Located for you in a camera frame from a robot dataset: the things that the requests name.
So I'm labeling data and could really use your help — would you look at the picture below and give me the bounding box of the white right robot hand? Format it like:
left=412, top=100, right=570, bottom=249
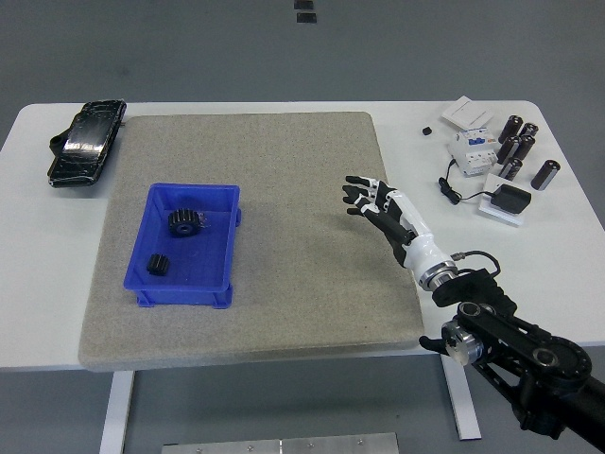
left=340, top=174, right=450, bottom=278

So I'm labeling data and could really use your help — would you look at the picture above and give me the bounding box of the white circuit breaker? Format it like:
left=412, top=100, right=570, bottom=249
left=447, top=128, right=500, bottom=179

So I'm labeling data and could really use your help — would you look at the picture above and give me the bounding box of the black wrapped device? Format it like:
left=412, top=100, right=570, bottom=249
left=45, top=98, right=128, bottom=189

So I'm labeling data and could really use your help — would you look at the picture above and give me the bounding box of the blue plastic box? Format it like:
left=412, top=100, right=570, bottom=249
left=122, top=183, right=243, bottom=309

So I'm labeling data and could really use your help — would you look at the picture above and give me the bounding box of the small black gear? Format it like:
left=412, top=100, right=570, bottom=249
left=146, top=253, right=170, bottom=276

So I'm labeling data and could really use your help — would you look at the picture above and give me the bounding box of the large black bevel gear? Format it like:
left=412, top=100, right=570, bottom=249
left=167, top=207, right=203, bottom=239

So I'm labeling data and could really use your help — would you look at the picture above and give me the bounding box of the grey-brown mat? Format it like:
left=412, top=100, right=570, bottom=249
left=77, top=111, right=425, bottom=374

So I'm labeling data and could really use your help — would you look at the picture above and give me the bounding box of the black power adapter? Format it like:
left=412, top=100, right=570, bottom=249
left=491, top=183, right=532, bottom=215

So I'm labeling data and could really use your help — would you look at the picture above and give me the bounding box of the white table leg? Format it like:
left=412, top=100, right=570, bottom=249
left=98, top=370, right=136, bottom=454
left=437, top=352, right=482, bottom=442

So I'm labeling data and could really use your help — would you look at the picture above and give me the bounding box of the white switch panel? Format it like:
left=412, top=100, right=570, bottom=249
left=441, top=96, right=493, bottom=129

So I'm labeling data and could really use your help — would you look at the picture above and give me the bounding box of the black adapter cord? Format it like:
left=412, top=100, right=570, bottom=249
left=438, top=159, right=497, bottom=206

